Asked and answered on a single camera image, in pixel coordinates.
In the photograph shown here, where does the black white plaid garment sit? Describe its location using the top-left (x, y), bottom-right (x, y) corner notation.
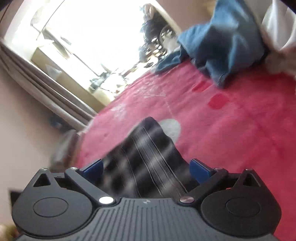
top-left (95, 117), bottom-right (199, 199)

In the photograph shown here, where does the wheelchair with dark clothes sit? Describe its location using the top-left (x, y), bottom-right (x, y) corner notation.
top-left (139, 4), bottom-right (176, 63)

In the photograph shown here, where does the blue denim garment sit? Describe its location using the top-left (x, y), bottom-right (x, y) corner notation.
top-left (155, 1), bottom-right (266, 88)

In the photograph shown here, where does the white cream clothes pile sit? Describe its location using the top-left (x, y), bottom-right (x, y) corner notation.
top-left (261, 1), bottom-right (295, 77)

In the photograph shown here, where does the grey curtain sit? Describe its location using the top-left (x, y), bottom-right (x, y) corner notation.
top-left (1, 40), bottom-right (96, 131)

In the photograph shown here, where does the red floral bed blanket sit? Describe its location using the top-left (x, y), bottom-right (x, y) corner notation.
top-left (76, 61), bottom-right (295, 240)

